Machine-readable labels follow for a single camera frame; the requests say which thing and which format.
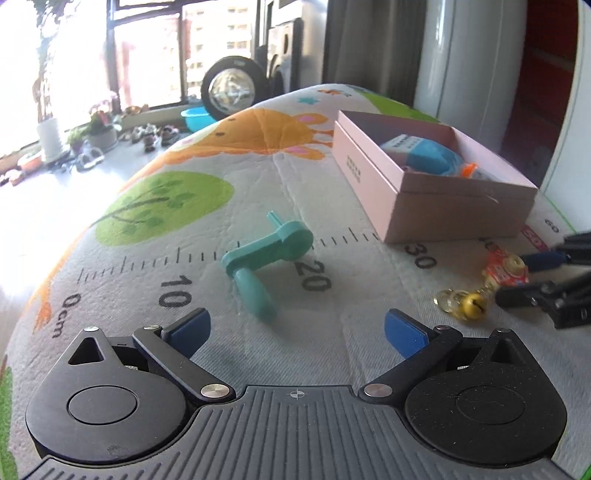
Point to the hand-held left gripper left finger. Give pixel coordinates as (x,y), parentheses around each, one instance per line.
(193,328)

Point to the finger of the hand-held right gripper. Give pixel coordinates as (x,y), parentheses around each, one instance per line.
(521,296)
(542,261)

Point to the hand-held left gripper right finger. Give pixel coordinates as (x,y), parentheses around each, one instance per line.
(405,332)

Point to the pink cardboard box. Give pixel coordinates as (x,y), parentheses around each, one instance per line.
(438,217)

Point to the teal crank toy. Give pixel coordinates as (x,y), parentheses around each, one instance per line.
(277,244)

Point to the blue tissue packet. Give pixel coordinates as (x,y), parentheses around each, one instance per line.
(425,154)

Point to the colourful printed play mat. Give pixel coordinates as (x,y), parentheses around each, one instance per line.
(323,323)

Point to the orange plastic toy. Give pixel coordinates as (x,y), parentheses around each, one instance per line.
(467,170)

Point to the row of small shoes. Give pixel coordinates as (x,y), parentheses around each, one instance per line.
(150,136)

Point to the white appliance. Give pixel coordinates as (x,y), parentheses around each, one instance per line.
(471,64)

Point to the blue plastic basin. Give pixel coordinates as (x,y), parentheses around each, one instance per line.
(198,119)

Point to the flowering plant in grey pot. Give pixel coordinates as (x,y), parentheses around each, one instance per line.
(104,136)

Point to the orange flower pot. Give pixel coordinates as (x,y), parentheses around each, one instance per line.
(29,162)

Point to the tall plant in white pot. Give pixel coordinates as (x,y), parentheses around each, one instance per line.
(50,138)

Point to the black tyre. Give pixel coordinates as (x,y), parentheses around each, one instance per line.
(212,76)

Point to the grey curtain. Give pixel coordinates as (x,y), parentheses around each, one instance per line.
(369,41)

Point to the leaning grey board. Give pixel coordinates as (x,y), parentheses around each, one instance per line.
(286,55)

